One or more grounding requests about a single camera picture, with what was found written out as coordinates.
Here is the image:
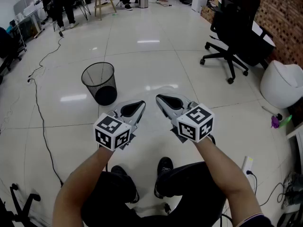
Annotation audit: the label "white low shelf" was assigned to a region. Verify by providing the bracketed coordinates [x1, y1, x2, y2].
[285, 125, 303, 151]

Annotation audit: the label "wooden stool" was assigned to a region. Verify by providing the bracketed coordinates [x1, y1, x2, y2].
[94, 0, 117, 21]

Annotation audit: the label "person's left leg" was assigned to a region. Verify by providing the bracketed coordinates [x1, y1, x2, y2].
[80, 170, 143, 227]

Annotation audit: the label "white round pouf seat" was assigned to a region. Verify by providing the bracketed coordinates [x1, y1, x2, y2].
[259, 60, 303, 110]

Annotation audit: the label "white power strip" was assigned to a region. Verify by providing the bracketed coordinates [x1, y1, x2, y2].
[241, 156, 254, 174]

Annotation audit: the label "long black cable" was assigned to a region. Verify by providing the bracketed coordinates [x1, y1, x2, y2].
[27, 78, 64, 187]

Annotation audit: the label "person's leg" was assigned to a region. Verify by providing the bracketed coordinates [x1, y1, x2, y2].
[80, 170, 143, 227]
[142, 161, 228, 227]

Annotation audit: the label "black seat with castors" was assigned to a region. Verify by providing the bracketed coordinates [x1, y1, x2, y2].
[162, 199, 235, 227]

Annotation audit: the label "person's right forearm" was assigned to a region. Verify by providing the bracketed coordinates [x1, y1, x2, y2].
[194, 135, 265, 223]

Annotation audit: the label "green plastic item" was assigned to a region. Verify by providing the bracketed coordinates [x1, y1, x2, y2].
[279, 114, 293, 129]

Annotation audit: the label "person's right leg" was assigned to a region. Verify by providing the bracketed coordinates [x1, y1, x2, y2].
[142, 161, 228, 227]

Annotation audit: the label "black mesh waste bin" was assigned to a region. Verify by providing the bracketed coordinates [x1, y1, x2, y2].
[81, 62, 118, 106]

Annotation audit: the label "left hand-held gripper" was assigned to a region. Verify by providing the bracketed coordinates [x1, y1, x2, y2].
[93, 100, 146, 151]

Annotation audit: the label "cardboard box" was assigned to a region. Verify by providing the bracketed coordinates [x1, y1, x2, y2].
[200, 5, 219, 25]

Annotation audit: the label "person's right black shoe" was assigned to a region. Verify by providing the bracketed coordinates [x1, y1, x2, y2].
[153, 157, 174, 200]

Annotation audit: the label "black cable with adapter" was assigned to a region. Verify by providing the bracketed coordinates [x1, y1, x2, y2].
[27, 31, 65, 78]

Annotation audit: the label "white desk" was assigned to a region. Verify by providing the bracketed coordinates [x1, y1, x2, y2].
[13, 3, 43, 41]

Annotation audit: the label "purple toy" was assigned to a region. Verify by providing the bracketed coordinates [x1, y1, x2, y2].
[271, 115, 281, 129]

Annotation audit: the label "person's short-sleeved shirt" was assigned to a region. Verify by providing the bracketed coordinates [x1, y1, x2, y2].
[240, 212, 274, 227]

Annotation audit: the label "white handled brush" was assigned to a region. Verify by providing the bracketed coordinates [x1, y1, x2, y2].
[261, 105, 284, 120]

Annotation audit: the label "grey sneakers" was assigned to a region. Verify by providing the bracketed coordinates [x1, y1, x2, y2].
[281, 172, 303, 210]

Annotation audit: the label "person's black shoe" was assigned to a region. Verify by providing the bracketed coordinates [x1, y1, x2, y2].
[110, 165, 140, 204]
[153, 157, 174, 200]

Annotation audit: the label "white table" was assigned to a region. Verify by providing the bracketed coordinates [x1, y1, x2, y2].
[251, 20, 277, 49]

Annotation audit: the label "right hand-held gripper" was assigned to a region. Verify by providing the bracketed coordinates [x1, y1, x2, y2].
[156, 93, 215, 143]

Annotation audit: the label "black chair base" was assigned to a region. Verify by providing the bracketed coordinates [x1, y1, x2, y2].
[0, 183, 41, 227]

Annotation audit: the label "person's left forearm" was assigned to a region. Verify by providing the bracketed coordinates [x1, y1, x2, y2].
[52, 145, 114, 227]

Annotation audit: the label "black hairpin-leg table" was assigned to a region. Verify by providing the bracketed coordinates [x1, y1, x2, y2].
[70, 0, 92, 21]

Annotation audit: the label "person's left black shoe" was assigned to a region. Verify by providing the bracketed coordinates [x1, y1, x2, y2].
[110, 165, 140, 204]

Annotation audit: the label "black plug cable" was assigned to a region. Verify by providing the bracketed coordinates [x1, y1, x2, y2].
[246, 170, 286, 207]

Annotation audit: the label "black tall office chair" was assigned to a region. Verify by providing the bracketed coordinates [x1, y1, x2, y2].
[200, 0, 276, 85]

